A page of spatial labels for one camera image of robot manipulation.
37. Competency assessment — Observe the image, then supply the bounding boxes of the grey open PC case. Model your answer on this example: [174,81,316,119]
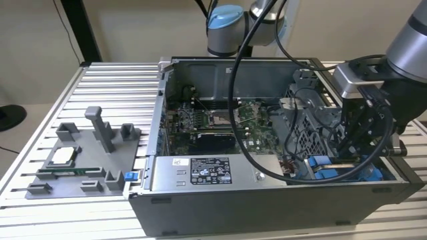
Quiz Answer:
[121,56,425,237]

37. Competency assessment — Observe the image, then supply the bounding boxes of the silver power supply unit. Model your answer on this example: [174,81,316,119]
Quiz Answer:
[145,154,290,194]

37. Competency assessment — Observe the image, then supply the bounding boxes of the long thick black robot cable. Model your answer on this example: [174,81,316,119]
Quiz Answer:
[228,0,393,183]

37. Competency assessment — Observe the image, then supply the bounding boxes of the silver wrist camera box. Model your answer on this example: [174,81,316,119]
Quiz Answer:
[330,63,386,101]

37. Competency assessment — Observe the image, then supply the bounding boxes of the black graphics card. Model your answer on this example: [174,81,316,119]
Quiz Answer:
[186,131,237,155]

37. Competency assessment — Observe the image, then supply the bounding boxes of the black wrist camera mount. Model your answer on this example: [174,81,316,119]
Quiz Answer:
[345,56,389,81]

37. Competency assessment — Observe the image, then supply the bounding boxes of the black round stand base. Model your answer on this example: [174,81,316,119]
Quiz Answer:
[0,104,27,133]

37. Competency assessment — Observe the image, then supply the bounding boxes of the locking lever wire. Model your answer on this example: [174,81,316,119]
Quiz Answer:
[193,96,212,113]

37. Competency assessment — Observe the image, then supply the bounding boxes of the silver perforated disk bay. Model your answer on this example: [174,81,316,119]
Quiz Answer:
[277,68,348,161]

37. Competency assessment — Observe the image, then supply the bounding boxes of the silver CPU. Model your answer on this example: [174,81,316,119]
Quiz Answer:
[51,147,77,165]

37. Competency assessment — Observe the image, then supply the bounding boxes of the red power wire bundle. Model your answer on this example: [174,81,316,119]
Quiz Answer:
[278,159,297,176]

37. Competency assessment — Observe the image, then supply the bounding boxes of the green RAM stick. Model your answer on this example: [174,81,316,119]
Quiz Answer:
[35,167,101,175]

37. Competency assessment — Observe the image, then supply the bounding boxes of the CPU socket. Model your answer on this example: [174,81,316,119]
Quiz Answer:
[205,107,241,128]

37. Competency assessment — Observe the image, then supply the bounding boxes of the grey parts rack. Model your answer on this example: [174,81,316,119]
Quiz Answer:
[23,106,148,201]

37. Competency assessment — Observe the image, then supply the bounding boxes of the black disk power wire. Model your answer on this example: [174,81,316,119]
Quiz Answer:
[318,121,346,157]

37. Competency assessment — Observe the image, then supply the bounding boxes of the short thick black robot cable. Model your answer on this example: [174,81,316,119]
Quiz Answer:
[273,14,350,73]

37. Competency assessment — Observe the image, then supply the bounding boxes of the black metal post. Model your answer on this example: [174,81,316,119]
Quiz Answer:
[58,0,104,63]

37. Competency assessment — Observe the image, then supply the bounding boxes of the small blue plastic block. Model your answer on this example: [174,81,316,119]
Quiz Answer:
[122,170,140,183]

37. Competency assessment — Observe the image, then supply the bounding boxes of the green motherboard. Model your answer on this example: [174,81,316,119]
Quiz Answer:
[164,96,292,176]

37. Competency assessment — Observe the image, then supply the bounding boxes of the hard disk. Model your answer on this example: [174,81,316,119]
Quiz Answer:
[304,154,384,181]

